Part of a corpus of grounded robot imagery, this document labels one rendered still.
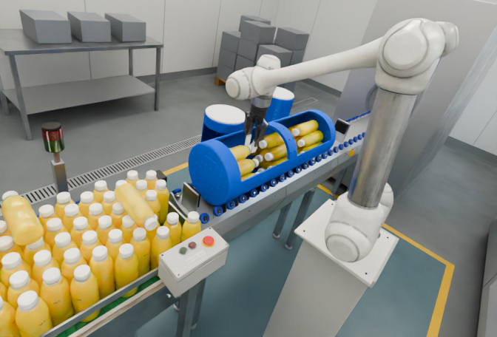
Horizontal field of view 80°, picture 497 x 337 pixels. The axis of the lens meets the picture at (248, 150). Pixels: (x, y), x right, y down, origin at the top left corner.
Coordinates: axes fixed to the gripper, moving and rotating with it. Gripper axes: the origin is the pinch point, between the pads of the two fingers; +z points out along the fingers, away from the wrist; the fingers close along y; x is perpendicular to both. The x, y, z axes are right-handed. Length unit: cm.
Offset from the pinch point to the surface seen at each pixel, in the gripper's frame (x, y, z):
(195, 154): 25.2, 8.9, 3.5
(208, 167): 25.2, 0.0, 4.6
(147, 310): 65, -23, 37
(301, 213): -70, -7, 78
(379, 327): -71, -88, 118
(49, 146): 73, 33, -1
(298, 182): -36.3, -12.6, 30.2
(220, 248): 46, -34, 8
